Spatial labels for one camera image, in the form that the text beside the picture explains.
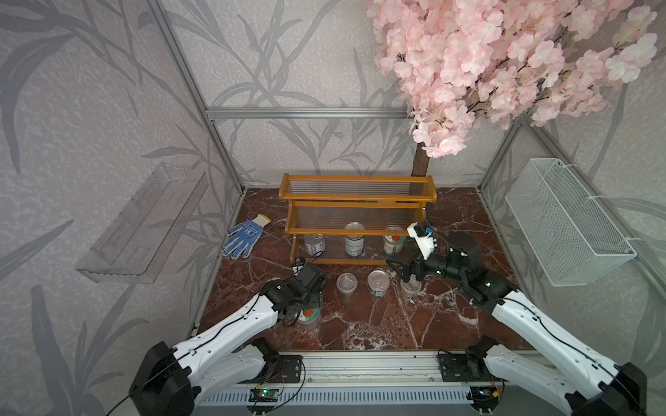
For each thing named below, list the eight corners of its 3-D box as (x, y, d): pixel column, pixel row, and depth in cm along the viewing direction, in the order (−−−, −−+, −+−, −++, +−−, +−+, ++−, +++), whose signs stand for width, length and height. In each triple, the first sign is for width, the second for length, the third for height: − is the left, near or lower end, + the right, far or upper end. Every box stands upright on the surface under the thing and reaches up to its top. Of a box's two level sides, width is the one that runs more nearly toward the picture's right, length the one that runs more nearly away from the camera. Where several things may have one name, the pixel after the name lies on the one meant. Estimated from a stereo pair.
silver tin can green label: (368, 298, 89) (369, 290, 84) (367, 278, 94) (368, 269, 89) (388, 298, 89) (390, 290, 84) (386, 278, 94) (388, 269, 89)
